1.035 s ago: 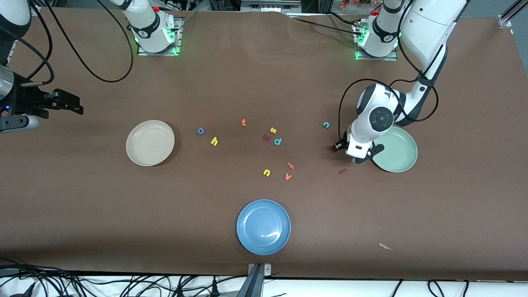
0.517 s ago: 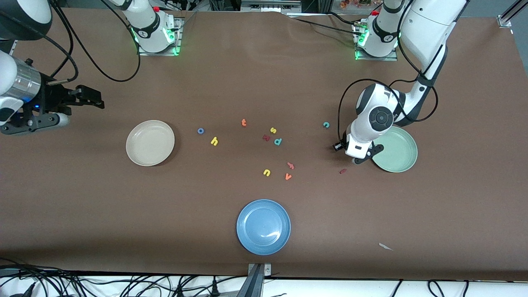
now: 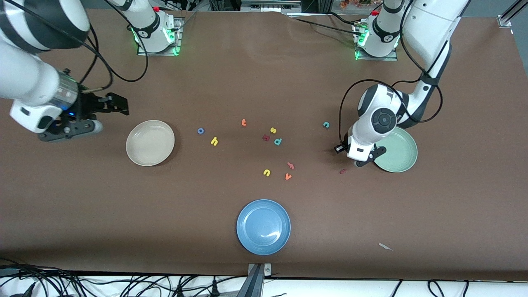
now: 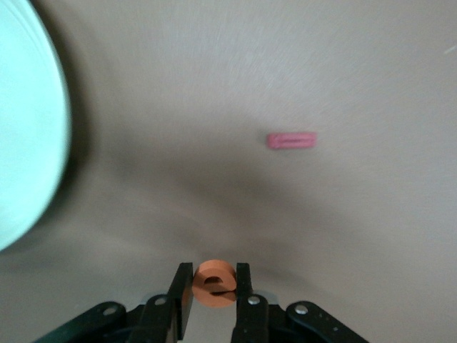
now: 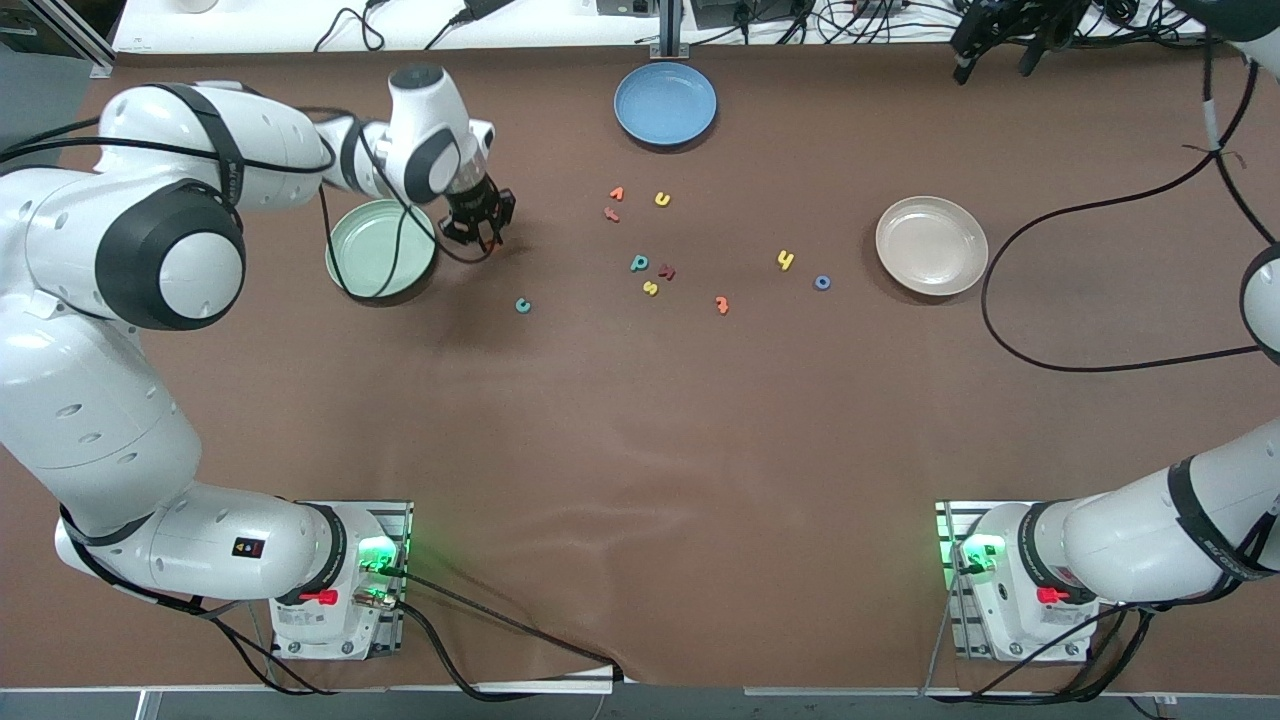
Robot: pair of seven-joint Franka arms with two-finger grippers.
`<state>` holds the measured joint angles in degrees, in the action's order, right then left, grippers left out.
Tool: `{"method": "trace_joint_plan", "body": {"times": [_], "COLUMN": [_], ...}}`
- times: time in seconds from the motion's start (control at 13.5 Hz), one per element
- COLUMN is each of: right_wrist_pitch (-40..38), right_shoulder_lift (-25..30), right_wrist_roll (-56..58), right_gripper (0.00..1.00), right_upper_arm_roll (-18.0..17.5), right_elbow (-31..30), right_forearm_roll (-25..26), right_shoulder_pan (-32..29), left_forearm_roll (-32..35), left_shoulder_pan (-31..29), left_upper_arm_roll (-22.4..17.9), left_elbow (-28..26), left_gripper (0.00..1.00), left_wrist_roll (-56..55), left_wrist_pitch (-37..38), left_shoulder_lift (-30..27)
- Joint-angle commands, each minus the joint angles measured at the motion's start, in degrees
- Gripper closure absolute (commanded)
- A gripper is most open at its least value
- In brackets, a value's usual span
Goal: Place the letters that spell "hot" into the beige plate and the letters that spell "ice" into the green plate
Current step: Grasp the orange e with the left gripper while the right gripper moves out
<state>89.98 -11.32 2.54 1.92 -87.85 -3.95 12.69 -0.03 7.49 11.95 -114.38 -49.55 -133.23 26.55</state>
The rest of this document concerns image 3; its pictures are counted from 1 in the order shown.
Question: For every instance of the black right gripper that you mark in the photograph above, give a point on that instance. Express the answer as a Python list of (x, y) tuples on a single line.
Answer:
[(88, 104)]

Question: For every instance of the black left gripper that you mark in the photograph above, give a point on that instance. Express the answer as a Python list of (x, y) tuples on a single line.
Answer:
[(339, 149)]

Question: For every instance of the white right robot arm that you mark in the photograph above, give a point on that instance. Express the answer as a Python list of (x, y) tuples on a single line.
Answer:
[(24, 78)]

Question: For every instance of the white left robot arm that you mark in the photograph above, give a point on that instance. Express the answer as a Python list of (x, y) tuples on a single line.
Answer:
[(429, 24)]

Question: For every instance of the beige round plate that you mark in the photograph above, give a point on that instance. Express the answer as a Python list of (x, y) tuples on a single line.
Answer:
[(150, 143)]

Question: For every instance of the green round plate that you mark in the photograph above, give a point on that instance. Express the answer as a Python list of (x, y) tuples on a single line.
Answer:
[(398, 154)]

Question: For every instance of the brown table cover sheet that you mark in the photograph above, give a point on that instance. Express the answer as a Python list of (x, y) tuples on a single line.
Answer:
[(82, 206)]

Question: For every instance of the white paper scrap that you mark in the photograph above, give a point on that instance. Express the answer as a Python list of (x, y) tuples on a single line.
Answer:
[(385, 246)]

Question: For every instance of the blue round plate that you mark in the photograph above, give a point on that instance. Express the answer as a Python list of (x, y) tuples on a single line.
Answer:
[(263, 227)]

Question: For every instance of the orange decorative object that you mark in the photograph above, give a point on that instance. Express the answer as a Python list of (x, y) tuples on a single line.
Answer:
[(354, 3)]

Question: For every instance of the grey power strip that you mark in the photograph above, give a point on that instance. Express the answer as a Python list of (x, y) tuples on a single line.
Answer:
[(268, 6)]

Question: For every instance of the dark grey mounting pole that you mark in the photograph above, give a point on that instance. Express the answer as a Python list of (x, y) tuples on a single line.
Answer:
[(252, 286)]

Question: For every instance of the black power plug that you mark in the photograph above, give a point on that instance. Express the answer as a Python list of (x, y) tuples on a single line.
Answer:
[(214, 288)]

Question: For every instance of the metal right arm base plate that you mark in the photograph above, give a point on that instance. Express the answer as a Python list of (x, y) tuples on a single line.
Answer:
[(177, 45)]

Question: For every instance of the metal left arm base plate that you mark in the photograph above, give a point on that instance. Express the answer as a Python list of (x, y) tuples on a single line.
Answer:
[(379, 59)]

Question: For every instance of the silver metal bracket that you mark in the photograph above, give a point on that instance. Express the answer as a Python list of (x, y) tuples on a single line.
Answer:
[(268, 270)]

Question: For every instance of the aluminium frame profile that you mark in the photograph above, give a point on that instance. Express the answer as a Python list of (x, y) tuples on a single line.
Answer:
[(505, 20)]

